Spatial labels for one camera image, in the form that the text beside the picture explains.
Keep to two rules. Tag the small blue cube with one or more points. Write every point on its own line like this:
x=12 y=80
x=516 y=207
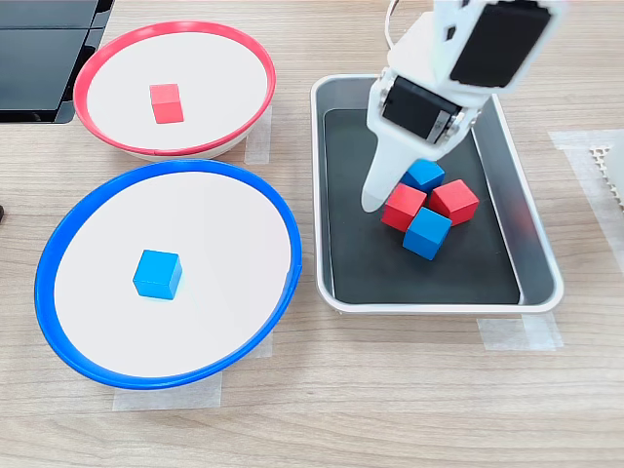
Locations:
x=425 y=175
x=157 y=275
x=427 y=234

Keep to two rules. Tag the small red cube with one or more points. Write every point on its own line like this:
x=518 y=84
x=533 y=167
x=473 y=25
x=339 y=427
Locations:
x=403 y=207
x=454 y=202
x=167 y=105

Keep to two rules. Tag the white plate with red rim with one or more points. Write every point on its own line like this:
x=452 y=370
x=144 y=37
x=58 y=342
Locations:
x=205 y=73

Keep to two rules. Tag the black tray mat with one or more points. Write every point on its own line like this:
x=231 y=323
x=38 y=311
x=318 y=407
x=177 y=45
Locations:
x=390 y=273

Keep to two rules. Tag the translucent masking tape strip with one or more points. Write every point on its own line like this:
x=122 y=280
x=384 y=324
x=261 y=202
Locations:
x=580 y=139
x=265 y=348
x=502 y=334
x=599 y=214
x=258 y=146
x=166 y=397

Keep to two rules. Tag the steel tray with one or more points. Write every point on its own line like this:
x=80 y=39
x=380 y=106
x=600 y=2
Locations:
x=531 y=253

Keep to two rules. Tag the white plate with blue rim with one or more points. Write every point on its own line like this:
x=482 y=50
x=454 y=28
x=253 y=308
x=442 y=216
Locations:
x=219 y=244

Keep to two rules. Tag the black glossy device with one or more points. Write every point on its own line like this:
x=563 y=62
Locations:
x=39 y=73

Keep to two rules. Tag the pale perforated base plate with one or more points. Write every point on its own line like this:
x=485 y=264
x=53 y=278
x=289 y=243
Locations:
x=604 y=168

